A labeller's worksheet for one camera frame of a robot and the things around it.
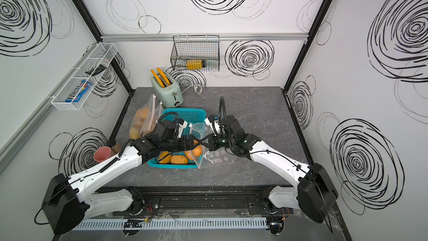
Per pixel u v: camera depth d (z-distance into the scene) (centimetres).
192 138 69
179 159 83
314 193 40
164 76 102
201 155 73
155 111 91
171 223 96
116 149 85
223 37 90
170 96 99
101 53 91
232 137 60
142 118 96
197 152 75
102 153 79
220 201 77
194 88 120
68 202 38
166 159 85
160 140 59
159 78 98
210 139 71
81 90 68
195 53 99
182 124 73
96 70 78
